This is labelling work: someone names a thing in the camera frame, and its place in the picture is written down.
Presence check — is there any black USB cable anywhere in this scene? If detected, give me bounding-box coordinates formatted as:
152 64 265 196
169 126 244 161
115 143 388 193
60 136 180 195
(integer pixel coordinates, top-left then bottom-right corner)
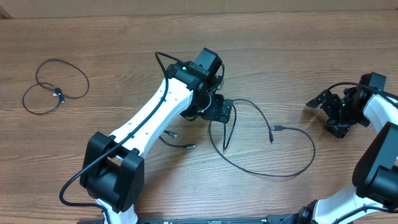
208 98 317 179

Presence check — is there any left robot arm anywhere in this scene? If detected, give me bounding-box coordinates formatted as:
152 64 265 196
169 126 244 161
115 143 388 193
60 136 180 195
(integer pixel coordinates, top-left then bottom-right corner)
80 48 233 223

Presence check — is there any thin black short cable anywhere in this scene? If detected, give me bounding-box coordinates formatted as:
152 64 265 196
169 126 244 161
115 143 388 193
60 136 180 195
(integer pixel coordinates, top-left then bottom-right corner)
22 58 90 116

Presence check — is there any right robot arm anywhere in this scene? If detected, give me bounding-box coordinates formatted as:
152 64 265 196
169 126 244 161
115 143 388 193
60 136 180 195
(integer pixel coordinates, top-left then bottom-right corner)
293 72 397 223

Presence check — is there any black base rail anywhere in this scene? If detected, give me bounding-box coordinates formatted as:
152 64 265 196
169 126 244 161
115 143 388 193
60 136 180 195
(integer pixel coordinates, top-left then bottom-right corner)
137 213 298 224

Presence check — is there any black cable silver connector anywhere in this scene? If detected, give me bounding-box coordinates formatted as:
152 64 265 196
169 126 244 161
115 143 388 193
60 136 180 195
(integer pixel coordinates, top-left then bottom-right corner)
159 130 196 149

